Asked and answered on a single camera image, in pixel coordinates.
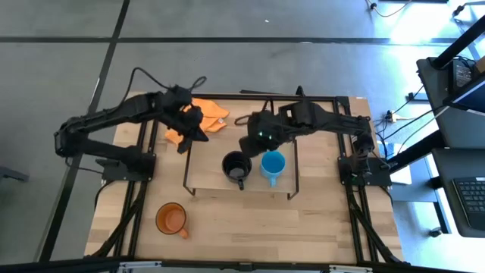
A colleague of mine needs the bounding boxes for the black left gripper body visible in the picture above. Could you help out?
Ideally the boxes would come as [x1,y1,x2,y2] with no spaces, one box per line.
[165,85,205,134]

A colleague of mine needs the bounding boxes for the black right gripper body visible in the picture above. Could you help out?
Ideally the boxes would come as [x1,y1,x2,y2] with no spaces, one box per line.
[245,109,286,152]

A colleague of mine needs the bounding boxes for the blue mug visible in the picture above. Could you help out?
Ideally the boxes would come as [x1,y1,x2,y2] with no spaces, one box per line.
[259,150,287,188]

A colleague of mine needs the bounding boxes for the black mug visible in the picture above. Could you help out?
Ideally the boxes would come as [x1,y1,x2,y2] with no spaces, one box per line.
[221,150,253,191]

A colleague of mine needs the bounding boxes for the orange mug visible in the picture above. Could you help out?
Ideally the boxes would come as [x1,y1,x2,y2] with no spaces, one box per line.
[155,202,189,240]

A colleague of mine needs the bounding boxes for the orange cloth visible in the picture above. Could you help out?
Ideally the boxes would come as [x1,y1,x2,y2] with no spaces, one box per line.
[164,97,231,147]

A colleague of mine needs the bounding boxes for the black rig strut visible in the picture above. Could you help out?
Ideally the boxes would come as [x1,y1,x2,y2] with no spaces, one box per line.
[431,14,485,70]
[386,130,445,172]

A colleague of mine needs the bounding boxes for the black rig crossbar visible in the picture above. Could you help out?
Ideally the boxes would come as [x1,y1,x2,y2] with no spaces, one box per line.
[0,257,485,273]

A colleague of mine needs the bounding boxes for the grey chair base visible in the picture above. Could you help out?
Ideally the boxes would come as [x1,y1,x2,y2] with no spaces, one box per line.
[0,165,30,183]

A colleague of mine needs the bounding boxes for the black side desk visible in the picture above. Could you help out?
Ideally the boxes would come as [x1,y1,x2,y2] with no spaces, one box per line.
[416,56,485,239]

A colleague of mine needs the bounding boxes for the black power adaptor box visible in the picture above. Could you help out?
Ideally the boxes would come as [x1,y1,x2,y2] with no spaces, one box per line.
[452,59,474,90]

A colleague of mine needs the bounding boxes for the dark laptop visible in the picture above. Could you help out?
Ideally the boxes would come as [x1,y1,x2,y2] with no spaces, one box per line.
[442,74,485,117]

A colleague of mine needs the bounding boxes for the black keyboard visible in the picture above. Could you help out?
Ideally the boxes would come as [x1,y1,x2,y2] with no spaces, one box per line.
[452,176,485,231]

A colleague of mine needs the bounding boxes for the wooden shelf with black frame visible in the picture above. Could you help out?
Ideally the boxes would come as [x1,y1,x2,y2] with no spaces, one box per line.
[183,130,300,201]

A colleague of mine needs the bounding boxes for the black aluminium rig frame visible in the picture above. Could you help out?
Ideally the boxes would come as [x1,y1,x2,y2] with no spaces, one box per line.
[85,85,411,266]

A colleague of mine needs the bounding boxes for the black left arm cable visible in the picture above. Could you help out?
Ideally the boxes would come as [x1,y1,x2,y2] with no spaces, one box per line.
[127,67,208,100]

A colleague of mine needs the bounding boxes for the black floor cable with plug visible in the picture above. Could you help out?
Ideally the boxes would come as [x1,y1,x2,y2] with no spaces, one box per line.
[365,0,413,18]

